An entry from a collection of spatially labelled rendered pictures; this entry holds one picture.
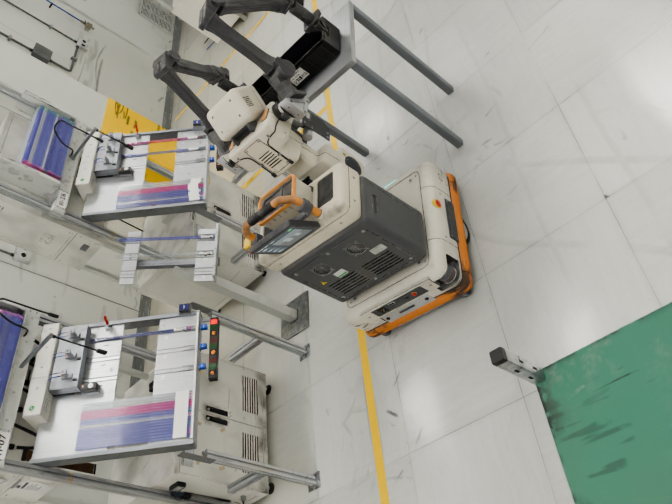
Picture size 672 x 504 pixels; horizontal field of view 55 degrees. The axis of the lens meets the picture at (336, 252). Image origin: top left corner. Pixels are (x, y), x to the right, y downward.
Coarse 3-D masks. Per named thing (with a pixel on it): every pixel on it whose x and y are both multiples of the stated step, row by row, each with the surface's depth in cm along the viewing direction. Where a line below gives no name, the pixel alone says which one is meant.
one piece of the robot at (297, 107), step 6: (282, 102) 260; (288, 102) 259; (294, 102) 261; (300, 102) 265; (306, 102) 267; (288, 108) 262; (294, 108) 261; (300, 108) 262; (306, 108) 265; (294, 114) 264; (300, 114) 263; (306, 114) 264
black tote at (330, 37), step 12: (324, 24) 300; (312, 36) 311; (324, 36) 295; (336, 36) 303; (300, 48) 316; (312, 48) 297; (324, 48) 297; (336, 48) 298; (288, 60) 322; (300, 60) 302; (312, 60) 302; (324, 60) 302; (300, 72) 308; (312, 72) 308; (252, 84) 334; (264, 84) 334; (300, 84) 314; (264, 96) 319; (276, 96) 319
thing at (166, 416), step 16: (112, 400) 295; (128, 400) 294; (144, 400) 293; (160, 400) 293; (176, 400) 292; (96, 416) 290; (112, 416) 290; (128, 416) 289; (144, 416) 288; (160, 416) 287; (176, 416) 287; (80, 432) 286; (96, 432) 285; (112, 432) 284; (128, 432) 284; (144, 432) 283; (160, 432) 283; (176, 432) 282; (80, 448) 281; (96, 448) 281
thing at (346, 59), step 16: (336, 16) 318; (352, 16) 310; (368, 16) 322; (352, 32) 302; (384, 32) 327; (352, 48) 294; (400, 48) 334; (336, 64) 298; (352, 64) 291; (416, 64) 342; (320, 80) 304; (368, 80) 299; (384, 80) 303; (432, 80) 351; (400, 96) 307; (416, 112) 315; (336, 128) 383; (432, 128) 324; (448, 128) 330; (352, 144) 390
